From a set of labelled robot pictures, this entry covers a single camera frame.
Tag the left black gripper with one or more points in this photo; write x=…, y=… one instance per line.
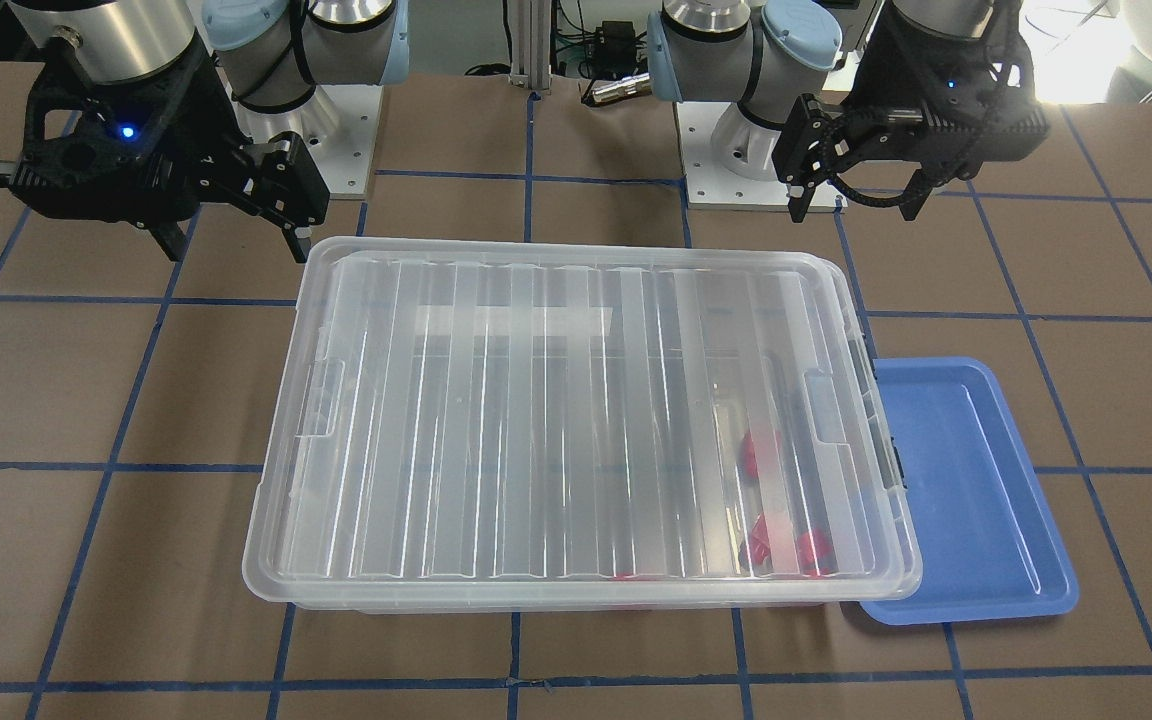
x=894, y=88

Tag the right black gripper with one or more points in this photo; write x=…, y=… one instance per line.
x=198, y=128

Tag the clear plastic box lid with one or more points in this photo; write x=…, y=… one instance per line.
x=576, y=420

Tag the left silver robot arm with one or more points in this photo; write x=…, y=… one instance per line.
x=763, y=58

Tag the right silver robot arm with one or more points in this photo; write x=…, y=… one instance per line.
x=270, y=55

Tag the clear plastic storage box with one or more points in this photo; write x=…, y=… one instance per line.
x=876, y=420

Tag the red block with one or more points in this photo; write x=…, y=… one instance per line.
x=815, y=553
x=764, y=549

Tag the blue plastic tray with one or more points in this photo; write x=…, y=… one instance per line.
x=991, y=549

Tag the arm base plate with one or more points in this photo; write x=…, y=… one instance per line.
x=336, y=150
x=727, y=159

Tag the aluminium frame post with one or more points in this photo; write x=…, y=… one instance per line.
x=530, y=44

